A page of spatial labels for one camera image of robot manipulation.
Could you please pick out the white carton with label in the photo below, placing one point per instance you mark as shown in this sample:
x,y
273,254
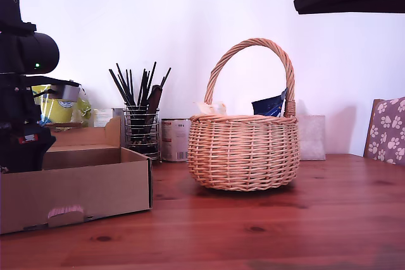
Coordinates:
x,y
103,116

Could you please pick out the brown cardboard box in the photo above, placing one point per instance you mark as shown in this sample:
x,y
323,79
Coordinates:
x,y
79,187

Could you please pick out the tin can with white label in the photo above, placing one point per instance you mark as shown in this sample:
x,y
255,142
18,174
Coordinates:
x,y
177,140

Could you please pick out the wooden chair frame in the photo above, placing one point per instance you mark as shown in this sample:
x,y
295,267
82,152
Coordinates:
x,y
374,106

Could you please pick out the pale grey pouch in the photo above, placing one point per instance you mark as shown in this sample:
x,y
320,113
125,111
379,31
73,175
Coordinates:
x,y
313,137

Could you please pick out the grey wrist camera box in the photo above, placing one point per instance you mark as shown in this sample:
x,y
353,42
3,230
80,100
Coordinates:
x,y
68,93

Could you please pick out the red yellow Maltesers bunnies bag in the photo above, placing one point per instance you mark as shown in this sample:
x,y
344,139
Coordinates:
x,y
210,108

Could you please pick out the blue Terry's chocolate bag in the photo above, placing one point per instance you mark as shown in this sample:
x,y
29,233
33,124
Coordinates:
x,y
269,105

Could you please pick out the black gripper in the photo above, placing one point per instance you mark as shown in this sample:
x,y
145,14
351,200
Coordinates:
x,y
19,108

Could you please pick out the yellow-green wrapped bottle pack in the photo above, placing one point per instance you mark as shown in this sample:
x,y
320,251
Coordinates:
x,y
63,108

